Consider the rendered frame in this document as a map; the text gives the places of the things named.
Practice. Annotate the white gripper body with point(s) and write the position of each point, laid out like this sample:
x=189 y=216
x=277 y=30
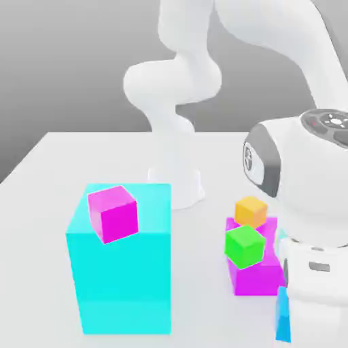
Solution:
x=318 y=323

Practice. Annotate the small blue cube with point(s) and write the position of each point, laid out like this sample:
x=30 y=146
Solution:
x=282 y=323

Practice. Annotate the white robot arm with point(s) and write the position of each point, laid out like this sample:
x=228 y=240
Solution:
x=174 y=81

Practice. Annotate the small green cube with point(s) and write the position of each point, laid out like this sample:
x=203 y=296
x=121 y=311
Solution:
x=243 y=246

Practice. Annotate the small orange cube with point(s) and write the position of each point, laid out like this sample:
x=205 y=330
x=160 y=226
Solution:
x=248 y=210

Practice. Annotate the small magenta cube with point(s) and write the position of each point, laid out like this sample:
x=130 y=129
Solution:
x=117 y=220

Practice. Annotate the large magenta box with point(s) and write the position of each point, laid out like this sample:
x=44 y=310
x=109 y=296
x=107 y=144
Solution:
x=258 y=280

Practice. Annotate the large cyan box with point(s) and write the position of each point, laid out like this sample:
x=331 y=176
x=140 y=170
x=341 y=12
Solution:
x=122 y=272

